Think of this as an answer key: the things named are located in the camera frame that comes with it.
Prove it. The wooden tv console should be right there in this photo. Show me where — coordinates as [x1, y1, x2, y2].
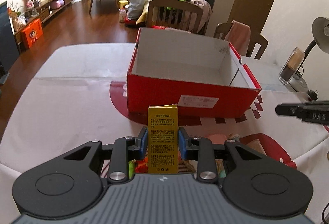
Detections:
[14, 0, 73, 53]

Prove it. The orange gift box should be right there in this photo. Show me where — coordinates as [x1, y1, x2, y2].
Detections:
[21, 18, 44, 49]

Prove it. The wooden chair with towel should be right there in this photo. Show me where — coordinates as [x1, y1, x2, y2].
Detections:
[214, 20, 268, 60]

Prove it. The grey desk lamp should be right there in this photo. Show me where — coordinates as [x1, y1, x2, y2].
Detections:
[288, 16, 329, 93]

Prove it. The yellow small carton box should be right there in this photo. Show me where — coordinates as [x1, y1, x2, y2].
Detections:
[148, 104, 178, 174]

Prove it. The dark blue cabinet appliance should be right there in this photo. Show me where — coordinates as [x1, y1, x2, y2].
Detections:
[0, 1, 20, 70]

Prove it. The red cardboard shoe box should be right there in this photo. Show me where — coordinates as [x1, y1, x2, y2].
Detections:
[127, 28, 262, 118]

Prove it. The wooden slatted chair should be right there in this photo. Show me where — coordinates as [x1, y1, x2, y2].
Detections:
[146, 0, 203, 33]

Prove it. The pink round plush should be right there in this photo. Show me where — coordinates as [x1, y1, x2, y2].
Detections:
[207, 134, 227, 145]

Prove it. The black power plug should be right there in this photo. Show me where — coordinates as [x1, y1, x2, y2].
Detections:
[307, 90, 318, 101]

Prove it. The pink towel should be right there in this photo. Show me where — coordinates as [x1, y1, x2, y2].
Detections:
[225, 20, 251, 56]

